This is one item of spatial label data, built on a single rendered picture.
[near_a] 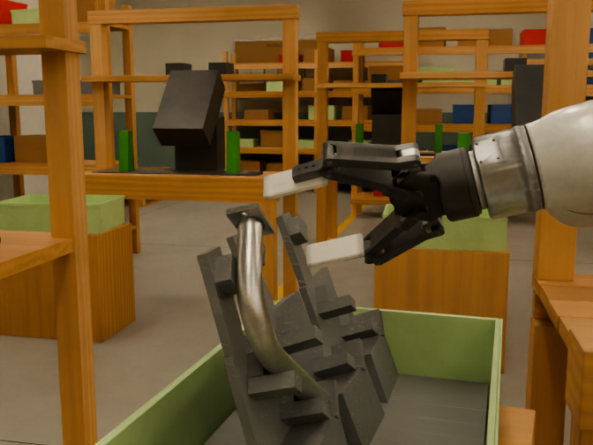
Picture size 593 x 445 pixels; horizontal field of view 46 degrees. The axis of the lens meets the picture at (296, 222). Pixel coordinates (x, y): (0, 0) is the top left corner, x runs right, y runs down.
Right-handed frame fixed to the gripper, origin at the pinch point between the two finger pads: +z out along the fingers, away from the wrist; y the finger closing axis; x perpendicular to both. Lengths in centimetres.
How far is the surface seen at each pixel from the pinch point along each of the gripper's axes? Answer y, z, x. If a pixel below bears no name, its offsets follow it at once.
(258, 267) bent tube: 0.2, 4.4, 5.1
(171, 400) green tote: -15.5, 23.0, 11.4
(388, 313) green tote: -49, 0, -15
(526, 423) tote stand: -62, -18, 3
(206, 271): 2.1, 9.9, 5.6
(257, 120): -658, 300, -758
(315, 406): -18.7, 4.6, 13.9
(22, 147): -279, 353, -381
